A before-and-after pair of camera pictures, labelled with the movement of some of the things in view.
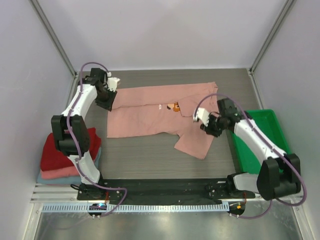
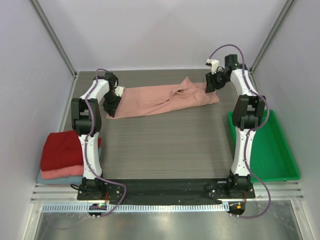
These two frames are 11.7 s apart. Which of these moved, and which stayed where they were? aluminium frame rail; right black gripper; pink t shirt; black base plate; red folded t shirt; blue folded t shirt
Moved: pink t shirt; right black gripper
Stayed: red folded t shirt; black base plate; aluminium frame rail; blue folded t shirt
